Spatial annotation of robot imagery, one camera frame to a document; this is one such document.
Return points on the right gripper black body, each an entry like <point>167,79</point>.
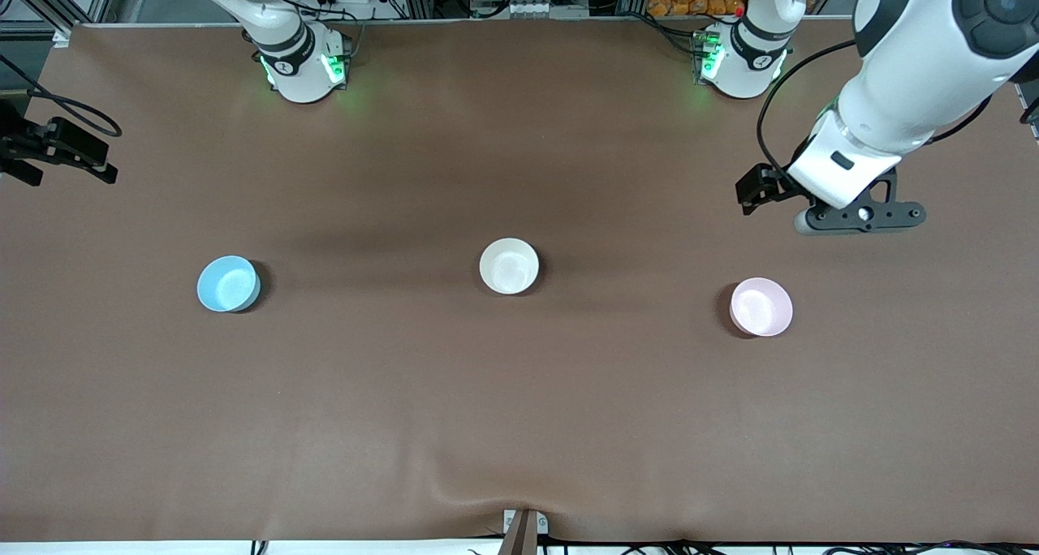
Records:
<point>23,145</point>

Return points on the pink bowl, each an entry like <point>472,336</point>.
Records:
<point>761,307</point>

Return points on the light blue bowl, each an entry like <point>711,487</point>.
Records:
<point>227,284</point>

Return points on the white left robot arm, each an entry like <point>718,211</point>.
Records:
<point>917,68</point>

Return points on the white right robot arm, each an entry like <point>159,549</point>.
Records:
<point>299,60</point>

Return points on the white cup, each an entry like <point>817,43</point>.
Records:
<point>509,266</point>

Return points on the brown table mat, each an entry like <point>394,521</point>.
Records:
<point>519,409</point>

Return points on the aluminium frame profile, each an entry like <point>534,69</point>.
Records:
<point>40,3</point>

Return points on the metal table edge bracket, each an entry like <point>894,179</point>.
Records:
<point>523,531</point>

